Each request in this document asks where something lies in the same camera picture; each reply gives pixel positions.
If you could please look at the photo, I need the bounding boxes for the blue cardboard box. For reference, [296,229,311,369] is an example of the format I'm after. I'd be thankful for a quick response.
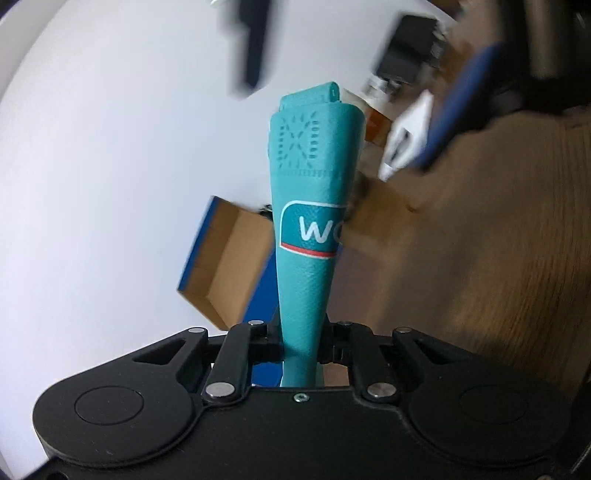
[177,196,283,388]

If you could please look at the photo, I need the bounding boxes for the teal shopping bag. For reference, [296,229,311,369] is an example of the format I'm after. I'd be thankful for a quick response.
[268,81,366,388]

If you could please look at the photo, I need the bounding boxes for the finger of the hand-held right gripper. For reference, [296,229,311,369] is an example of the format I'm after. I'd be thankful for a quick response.
[226,0,274,100]
[417,41,529,173]

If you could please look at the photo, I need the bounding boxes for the white paper sheet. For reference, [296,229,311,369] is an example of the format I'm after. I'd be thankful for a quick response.
[378,89,435,182]

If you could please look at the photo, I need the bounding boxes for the black flat case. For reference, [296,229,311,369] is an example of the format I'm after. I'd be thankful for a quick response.
[375,16,445,87]

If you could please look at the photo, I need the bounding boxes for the glass mug of tea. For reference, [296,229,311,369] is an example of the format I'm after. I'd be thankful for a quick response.
[364,78,394,145]

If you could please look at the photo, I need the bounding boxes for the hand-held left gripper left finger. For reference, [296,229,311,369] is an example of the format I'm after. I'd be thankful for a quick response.
[131,318,284,402]

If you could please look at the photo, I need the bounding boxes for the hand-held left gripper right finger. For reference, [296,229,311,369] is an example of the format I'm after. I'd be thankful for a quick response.
[320,318,468,402]

